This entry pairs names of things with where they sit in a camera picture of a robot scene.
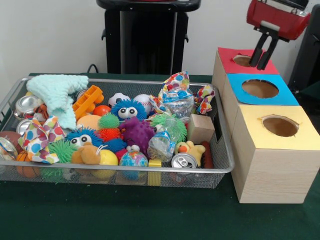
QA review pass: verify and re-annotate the brown teddy bear plush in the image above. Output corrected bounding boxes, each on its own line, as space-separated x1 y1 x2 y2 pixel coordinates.
71 141 102 165

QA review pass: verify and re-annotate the wooden three-hole box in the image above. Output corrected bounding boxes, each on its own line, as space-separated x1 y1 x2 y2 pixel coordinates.
211 47 320 205

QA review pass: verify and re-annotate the purple spiky rubber toy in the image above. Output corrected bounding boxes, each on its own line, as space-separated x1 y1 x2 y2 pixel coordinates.
118 116 156 157

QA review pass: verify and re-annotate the clear bottle with blue label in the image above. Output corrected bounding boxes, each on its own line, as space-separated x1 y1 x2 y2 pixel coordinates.
146 117 181 161

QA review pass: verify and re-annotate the mint waffle cloth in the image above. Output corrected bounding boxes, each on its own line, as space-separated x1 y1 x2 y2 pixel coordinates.
26 74 90 130

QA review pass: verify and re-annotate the silver drink can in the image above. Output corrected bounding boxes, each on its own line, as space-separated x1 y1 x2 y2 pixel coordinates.
171 152 198 169

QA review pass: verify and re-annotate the black cable loop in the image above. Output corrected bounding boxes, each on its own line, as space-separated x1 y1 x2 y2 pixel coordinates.
86 63 100 74

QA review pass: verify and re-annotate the orange plastic block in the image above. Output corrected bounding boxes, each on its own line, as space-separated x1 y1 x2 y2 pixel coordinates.
72 84 105 121

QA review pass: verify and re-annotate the polka-dot colourful cloth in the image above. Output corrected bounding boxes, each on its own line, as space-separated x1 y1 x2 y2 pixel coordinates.
17 115 66 165
149 70 195 116

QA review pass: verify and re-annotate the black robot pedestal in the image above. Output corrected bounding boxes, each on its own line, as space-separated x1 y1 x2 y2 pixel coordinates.
96 0 202 76

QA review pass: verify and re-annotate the globe print ball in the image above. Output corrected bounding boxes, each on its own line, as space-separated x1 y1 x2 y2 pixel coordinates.
118 149 149 168

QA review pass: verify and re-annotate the dark green tablecloth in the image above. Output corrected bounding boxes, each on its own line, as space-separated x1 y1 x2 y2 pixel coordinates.
0 72 320 240

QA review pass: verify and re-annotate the black upright stand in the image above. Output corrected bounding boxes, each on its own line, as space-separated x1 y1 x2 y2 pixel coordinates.
287 4 320 101

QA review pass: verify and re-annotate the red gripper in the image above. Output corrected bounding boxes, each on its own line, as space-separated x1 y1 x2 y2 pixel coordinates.
246 0 312 71

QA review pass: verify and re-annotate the clear plastic bottle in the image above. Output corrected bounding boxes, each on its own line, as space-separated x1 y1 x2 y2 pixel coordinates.
166 86 196 118

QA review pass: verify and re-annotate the metal mesh bin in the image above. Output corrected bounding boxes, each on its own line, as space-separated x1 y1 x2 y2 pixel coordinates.
0 76 235 190

